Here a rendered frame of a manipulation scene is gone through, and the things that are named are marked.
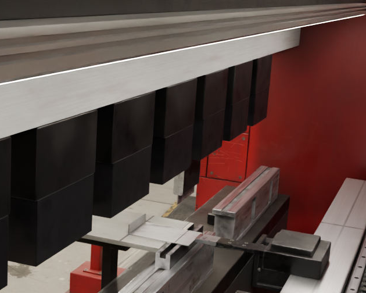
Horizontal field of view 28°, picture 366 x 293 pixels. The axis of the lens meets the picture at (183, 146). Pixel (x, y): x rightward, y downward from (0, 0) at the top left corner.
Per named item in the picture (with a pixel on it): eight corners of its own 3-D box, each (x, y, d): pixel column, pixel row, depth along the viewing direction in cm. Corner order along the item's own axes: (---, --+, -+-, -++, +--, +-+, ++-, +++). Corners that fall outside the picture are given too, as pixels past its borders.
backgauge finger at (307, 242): (205, 236, 154) (207, 213, 153) (329, 258, 146) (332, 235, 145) (187, 254, 143) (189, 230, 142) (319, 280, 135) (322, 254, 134)
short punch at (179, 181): (189, 191, 152) (192, 147, 150) (198, 193, 151) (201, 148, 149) (172, 204, 143) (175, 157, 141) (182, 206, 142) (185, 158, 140)
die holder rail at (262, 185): (258, 195, 226) (261, 165, 224) (277, 197, 224) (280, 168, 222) (209, 245, 180) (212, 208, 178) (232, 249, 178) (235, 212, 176)
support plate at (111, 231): (80, 206, 166) (81, 202, 166) (189, 226, 158) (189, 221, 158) (39, 229, 149) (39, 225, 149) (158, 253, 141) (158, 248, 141)
